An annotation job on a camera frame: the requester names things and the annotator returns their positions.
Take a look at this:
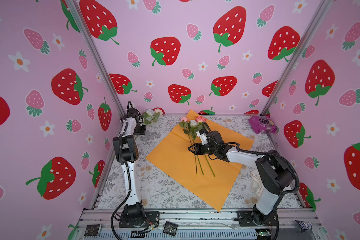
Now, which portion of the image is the black tag left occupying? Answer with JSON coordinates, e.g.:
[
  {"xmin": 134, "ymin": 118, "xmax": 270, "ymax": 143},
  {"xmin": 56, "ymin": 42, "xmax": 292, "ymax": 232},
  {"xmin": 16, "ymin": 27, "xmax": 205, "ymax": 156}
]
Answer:
[{"xmin": 84, "ymin": 224, "xmax": 102, "ymax": 237}]

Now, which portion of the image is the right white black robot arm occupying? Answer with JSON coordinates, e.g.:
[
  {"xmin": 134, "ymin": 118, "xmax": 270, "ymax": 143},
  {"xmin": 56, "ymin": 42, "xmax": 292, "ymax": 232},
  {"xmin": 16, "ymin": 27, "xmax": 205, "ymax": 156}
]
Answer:
[{"xmin": 188, "ymin": 130, "xmax": 300, "ymax": 226}]

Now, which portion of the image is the black tag middle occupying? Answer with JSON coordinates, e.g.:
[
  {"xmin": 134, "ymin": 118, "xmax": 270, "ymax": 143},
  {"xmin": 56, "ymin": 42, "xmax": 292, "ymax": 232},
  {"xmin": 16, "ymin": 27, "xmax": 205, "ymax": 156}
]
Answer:
[{"xmin": 163, "ymin": 221, "xmax": 178, "ymax": 237}]

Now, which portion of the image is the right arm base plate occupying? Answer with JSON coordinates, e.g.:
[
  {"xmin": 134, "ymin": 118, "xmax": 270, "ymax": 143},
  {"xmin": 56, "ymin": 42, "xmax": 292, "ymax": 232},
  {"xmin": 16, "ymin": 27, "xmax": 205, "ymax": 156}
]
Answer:
[{"xmin": 235, "ymin": 211, "xmax": 279, "ymax": 227}]

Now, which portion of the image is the white ribbon strip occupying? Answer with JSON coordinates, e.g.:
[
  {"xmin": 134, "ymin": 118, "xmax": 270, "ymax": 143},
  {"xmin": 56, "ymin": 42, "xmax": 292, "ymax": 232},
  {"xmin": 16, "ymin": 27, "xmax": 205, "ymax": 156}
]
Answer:
[{"xmin": 250, "ymin": 170, "xmax": 265, "ymax": 200}]

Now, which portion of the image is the aluminium corner post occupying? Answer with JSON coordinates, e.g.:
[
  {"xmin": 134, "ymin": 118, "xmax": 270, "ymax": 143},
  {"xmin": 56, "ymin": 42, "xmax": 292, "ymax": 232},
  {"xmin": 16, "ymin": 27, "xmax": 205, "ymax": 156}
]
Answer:
[
  {"xmin": 67, "ymin": 0, "xmax": 126, "ymax": 115},
  {"xmin": 260, "ymin": 0, "xmax": 333, "ymax": 116}
]

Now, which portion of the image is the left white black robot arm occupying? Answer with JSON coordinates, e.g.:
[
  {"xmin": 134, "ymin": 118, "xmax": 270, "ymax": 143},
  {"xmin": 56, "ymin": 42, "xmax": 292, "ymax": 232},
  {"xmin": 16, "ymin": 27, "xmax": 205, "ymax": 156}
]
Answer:
[{"xmin": 113, "ymin": 107, "xmax": 146, "ymax": 219}]

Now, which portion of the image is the right aluminium corner post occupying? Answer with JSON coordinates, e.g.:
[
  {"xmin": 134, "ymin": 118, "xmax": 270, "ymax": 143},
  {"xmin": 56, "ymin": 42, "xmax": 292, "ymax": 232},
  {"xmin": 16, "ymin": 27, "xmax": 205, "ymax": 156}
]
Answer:
[{"xmin": 260, "ymin": 0, "xmax": 333, "ymax": 116}]

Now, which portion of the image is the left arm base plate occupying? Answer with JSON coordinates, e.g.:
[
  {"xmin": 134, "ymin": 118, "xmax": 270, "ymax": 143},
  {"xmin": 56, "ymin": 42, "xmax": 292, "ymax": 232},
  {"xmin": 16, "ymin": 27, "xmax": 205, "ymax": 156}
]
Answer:
[{"xmin": 119, "ymin": 212, "xmax": 160, "ymax": 228}]

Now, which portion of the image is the purple snack packet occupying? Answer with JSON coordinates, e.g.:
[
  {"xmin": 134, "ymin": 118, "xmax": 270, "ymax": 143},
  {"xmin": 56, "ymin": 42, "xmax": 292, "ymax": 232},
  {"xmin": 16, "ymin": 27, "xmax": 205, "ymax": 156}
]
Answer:
[{"xmin": 249, "ymin": 116, "xmax": 278, "ymax": 135}]

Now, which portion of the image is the black tag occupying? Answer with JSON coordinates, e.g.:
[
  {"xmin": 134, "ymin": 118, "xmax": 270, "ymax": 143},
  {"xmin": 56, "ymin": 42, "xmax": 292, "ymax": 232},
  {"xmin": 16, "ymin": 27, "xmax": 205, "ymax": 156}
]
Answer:
[
  {"xmin": 84, "ymin": 224, "xmax": 102, "ymax": 237},
  {"xmin": 163, "ymin": 221, "xmax": 178, "ymax": 237}
]

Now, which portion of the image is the orange wrapping paper sheet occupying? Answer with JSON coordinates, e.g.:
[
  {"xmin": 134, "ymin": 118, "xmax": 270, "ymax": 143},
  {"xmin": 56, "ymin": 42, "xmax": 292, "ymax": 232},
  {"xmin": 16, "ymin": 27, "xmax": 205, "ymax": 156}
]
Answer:
[{"xmin": 146, "ymin": 125, "xmax": 242, "ymax": 211}]

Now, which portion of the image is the white rose at back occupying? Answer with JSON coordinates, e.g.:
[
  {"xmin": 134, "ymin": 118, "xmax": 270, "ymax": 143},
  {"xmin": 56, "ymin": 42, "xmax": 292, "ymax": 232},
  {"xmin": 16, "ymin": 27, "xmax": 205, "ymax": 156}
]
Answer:
[{"xmin": 143, "ymin": 109, "xmax": 155, "ymax": 125}]

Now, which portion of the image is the aluminium front rail frame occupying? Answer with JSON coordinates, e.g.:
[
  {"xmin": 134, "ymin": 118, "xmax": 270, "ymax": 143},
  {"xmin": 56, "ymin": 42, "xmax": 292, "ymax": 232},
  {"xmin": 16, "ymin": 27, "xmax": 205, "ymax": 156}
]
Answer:
[{"xmin": 73, "ymin": 208, "xmax": 329, "ymax": 240}]

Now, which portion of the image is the left aluminium corner post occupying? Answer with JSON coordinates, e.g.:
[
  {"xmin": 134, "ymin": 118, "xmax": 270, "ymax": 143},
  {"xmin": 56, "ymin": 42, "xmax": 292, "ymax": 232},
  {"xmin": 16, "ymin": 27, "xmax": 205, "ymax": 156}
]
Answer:
[{"xmin": 67, "ymin": 0, "xmax": 126, "ymax": 115}]

